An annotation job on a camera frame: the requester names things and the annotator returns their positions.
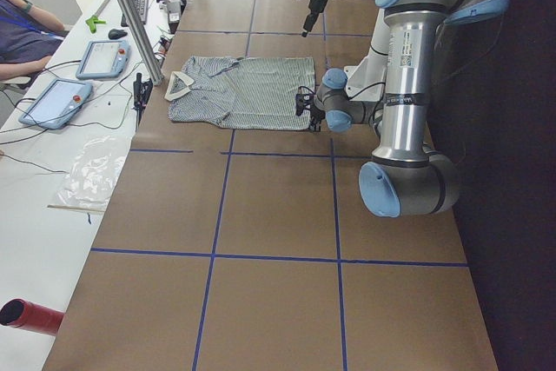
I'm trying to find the brown paper table cover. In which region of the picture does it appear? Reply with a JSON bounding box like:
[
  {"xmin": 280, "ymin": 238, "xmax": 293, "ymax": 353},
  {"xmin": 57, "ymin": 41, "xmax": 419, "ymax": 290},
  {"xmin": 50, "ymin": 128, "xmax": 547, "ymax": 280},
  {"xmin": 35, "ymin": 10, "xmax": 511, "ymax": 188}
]
[{"xmin": 41, "ymin": 0, "xmax": 500, "ymax": 371}]

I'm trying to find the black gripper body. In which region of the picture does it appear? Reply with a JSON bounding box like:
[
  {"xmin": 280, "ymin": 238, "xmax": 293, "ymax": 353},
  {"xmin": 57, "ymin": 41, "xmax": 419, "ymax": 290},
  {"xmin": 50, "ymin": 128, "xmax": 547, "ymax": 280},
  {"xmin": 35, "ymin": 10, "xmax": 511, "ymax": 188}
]
[
  {"xmin": 303, "ymin": 0, "xmax": 324, "ymax": 30},
  {"xmin": 295, "ymin": 86, "xmax": 322, "ymax": 126}
]

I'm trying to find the aluminium frame post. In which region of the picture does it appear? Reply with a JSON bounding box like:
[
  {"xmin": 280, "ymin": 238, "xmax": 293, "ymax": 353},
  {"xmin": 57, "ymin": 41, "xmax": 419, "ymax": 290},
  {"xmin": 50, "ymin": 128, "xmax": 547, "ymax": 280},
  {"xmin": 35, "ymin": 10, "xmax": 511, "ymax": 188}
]
[{"xmin": 117, "ymin": 0, "xmax": 163, "ymax": 86}]

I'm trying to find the far blue teach pendant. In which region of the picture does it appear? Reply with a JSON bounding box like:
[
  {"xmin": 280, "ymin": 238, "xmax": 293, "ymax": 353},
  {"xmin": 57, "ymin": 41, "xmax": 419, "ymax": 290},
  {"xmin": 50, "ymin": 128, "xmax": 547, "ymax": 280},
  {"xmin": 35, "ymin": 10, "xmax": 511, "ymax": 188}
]
[{"xmin": 76, "ymin": 40, "xmax": 130, "ymax": 80}]

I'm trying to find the black computer mouse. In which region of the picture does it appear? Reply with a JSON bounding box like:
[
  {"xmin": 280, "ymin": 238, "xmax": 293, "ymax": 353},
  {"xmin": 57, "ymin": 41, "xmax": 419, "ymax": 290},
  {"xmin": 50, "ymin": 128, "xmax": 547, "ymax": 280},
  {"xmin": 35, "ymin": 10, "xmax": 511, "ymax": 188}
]
[{"xmin": 108, "ymin": 29, "xmax": 128, "ymax": 40}]

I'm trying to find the clear plastic bag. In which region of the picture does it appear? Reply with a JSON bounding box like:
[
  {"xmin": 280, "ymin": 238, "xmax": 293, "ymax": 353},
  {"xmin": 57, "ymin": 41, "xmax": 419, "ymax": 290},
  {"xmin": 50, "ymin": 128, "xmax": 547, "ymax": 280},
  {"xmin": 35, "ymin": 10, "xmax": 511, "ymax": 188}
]
[{"xmin": 48, "ymin": 135, "xmax": 130, "ymax": 213}]

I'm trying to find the near blue teach pendant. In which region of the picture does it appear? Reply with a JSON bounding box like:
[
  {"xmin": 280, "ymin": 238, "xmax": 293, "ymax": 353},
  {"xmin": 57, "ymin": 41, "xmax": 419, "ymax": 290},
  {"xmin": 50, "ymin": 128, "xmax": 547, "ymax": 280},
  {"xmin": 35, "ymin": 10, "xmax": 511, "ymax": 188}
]
[{"xmin": 18, "ymin": 78, "xmax": 93, "ymax": 129}]

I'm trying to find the navy white striped polo shirt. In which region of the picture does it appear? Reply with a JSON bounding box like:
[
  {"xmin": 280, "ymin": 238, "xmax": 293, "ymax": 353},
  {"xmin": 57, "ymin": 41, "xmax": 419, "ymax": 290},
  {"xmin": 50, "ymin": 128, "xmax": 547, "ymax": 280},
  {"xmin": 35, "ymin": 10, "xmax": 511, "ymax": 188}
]
[{"xmin": 168, "ymin": 56, "xmax": 315, "ymax": 131}]

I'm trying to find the green plastic tool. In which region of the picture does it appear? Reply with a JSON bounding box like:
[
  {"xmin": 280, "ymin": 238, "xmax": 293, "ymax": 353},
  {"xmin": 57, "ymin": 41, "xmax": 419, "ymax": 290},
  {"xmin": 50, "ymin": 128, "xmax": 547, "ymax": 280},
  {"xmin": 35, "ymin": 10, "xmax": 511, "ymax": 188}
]
[{"xmin": 85, "ymin": 15, "xmax": 106, "ymax": 34}]

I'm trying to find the seated person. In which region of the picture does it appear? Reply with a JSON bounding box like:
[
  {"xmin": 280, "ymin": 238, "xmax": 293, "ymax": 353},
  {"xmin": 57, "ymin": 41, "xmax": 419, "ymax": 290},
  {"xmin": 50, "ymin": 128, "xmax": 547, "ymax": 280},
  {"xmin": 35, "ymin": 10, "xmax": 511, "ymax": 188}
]
[{"xmin": 1, "ymin": 0, "xmax": 65, "ymax": 81}]

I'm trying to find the red cardboard tube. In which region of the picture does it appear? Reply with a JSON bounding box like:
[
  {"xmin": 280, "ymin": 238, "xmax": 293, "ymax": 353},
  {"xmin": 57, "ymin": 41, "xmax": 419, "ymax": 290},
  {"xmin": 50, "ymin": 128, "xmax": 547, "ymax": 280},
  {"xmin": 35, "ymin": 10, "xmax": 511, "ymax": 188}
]
[{"xmin": 1, "ymin": 299, "xmax": 64, "ymax": 336}]

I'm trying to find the blue teach pendant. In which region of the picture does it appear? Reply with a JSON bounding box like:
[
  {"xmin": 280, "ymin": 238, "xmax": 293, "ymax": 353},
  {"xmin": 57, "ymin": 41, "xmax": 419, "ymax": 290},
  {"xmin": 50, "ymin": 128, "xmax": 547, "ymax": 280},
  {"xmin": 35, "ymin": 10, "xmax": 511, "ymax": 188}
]
[
  {"xmin": 18, "ymin": 78, "xmax": 93, "ymax": 129},
  {"xmin": 76, "ymin": 40, "xmax": 130, "ymax": 80}
]

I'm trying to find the black keyboard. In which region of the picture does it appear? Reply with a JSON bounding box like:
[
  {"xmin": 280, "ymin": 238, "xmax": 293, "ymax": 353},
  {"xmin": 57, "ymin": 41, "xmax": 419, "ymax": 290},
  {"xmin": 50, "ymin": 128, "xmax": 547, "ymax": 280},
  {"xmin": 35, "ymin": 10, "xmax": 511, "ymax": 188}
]
[{"xmin": 132, "ymin": 0, "xmax": 149, "ymax": 23}]

